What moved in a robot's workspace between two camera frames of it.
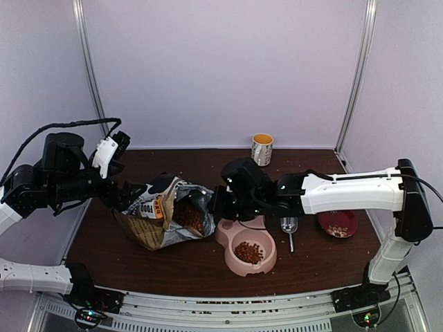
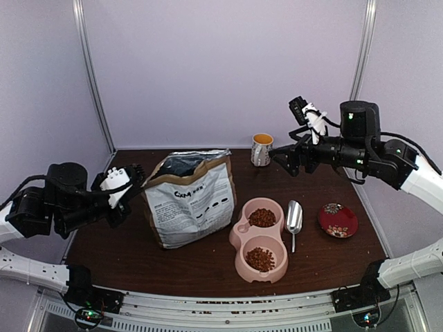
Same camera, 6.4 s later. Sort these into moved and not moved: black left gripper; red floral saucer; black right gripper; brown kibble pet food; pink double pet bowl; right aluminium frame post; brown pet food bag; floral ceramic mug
Moved: brown pet food bag; pink double pet bowl; black left gripper; brown kibble pet food; black right gripper
Not moved: right aluminium frame post; floral ceramic mug; red floral saucer
